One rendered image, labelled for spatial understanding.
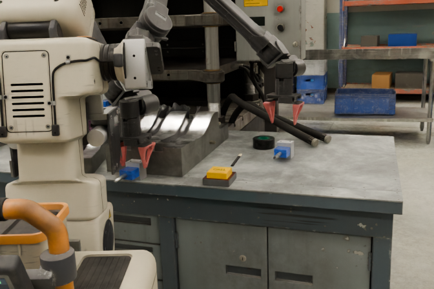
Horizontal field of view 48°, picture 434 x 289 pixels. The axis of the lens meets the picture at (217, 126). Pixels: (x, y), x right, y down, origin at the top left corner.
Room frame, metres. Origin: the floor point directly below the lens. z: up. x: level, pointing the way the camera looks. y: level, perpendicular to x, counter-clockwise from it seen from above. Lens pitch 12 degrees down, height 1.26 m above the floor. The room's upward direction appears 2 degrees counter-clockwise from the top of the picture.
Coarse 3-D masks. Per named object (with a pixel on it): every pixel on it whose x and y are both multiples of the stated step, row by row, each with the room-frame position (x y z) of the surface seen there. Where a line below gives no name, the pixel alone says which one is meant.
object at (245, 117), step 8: (184, 104) 2.81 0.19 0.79; (192, 104) 2.80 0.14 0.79; (200, 104) 2.79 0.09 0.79; (232, 104) 2.75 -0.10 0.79; (192, 112) 2.53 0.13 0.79; (232, 112) 2.49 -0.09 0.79; (248, 112) 2.50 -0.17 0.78; (240, 120) 2.35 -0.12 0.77; (248, 120) 2.49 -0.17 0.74; (232, 128) 2.21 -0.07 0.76; (240, 128) 2.34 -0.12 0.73
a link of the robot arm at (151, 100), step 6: (120, 84) 1.39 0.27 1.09; (126, 90) 1.39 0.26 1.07; (132, 90) 1.41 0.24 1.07; (138, 90) 1.44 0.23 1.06; (144, 90) 1.47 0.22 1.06; (120, 96) 1.40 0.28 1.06; (126, 96) 1.42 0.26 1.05; (144, 96) 1.44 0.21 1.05; (150, 96) 1.45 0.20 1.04; (156, 96) 1.47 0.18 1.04; (108, 102) 1.43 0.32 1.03; (114, 102) 1.41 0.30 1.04; (144, 102) 1.42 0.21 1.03; (150, 102) 1.43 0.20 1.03; (156, 102) 1.45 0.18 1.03; (144, 108) 1.42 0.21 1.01; (150, 108) 1.43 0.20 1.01; (156, 108) 1.45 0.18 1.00; (144, 114) 1.43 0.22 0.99
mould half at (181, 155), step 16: (176, 112) 1.76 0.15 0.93; (208, 112) 1.73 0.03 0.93; (144, 128) 1.69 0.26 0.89; (160, 128) 1.68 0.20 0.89; (176, 128) 1.66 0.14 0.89; (192, 128) 1.64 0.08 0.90; (208, 128) 1.65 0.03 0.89; (224, 128) 1.83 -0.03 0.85; (176, 144) 1.45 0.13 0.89; (192, 144) 1.50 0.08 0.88; (208, 144) 1.64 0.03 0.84; (128, 160) 1.46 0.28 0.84; (160, 160) 1.43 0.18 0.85; (176, 160) 1.41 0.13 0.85; (192, 160) 1.49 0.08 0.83
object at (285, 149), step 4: (280, 140) 1.60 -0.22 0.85; (284, 140) 1.60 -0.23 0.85; (280, 144) 1.57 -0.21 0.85; (284, 144) 1.56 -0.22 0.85; (288, 144) 1.56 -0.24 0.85; (292, 144) 1.57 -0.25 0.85; (276, 148) 1.54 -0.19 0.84; (280, 148) 1.54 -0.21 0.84; (284, 148) 1.54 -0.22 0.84; (288, 148) 1.54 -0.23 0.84; (292, 148) 1.57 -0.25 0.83; (276, 152) 1.53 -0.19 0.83; (280, 152) 1.52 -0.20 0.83; (284, 152) 1.52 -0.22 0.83; (288, 152) 1.54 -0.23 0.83; (292, 152) 1.57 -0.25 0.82; (276, 156) 1.48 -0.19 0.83; (280, 156) 1.53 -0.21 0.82; (284, 156) 1.52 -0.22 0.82; (288, 156) 1.56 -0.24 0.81; (292, 156) 1.57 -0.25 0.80
